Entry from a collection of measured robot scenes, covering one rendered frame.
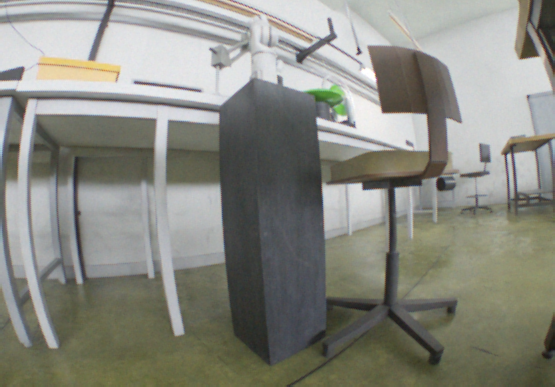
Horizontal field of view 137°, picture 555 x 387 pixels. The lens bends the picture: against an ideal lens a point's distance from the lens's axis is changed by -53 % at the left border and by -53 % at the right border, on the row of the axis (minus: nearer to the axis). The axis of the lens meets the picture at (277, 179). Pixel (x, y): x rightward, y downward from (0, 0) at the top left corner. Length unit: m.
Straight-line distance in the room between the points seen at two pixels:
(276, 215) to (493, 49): 6.09
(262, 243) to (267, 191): 0.13
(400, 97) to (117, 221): 1.70
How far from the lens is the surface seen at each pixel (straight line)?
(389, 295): 0.89
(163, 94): 0.86
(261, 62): 0.84
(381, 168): 0.61
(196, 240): 1.84
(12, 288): 1.00
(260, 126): 0.62
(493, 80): 5.98
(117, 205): 1.73
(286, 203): 0.63
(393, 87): 0.62
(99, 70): 0.97
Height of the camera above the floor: 0.52
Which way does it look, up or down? 4 degrees up
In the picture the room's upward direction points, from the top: 3 degrees counter-clockwise
